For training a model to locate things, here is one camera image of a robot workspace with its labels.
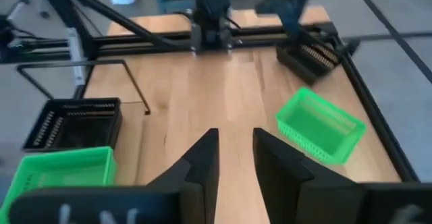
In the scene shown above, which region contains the silver frame bracket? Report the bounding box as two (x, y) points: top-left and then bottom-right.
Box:
(66, 27), (86, 87)

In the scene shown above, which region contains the green plastic basket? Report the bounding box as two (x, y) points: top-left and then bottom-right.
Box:
(0, 146), (117, 217)
(275, 86), (368, 166)

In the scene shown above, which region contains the black aluminium table frame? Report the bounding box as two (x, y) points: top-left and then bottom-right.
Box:
(0, 0), (419, 184)

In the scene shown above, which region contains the black plastic basket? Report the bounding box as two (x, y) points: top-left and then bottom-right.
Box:
(22, 97), (123, 152)
(275, 36), (342, 86)

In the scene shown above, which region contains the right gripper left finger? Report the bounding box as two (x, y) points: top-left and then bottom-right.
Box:
(146, 128), (221, 224)

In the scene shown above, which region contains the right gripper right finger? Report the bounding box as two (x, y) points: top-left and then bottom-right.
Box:
(252, 128), (366, 224)

